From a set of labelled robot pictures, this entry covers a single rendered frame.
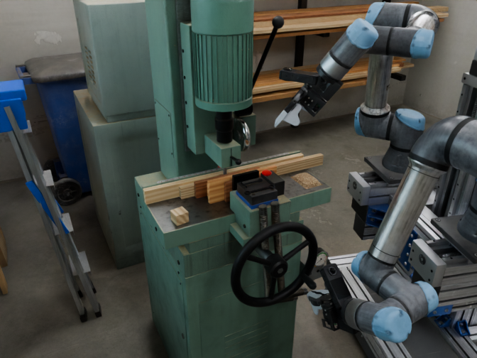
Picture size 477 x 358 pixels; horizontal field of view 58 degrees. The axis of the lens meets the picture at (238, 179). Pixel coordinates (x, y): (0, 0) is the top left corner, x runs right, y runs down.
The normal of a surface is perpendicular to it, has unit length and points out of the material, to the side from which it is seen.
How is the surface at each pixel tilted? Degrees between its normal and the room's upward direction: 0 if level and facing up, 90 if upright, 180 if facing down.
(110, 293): 0
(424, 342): 0
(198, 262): 90
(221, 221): 90
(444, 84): 90
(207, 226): 90
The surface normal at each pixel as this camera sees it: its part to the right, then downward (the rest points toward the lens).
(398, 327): 0.39, -0.08
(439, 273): 0.20, 0.47
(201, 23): -0.60, 0.38
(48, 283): 0.00, -0.88
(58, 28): 0.45, 0.42
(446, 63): -0.89, 0.21
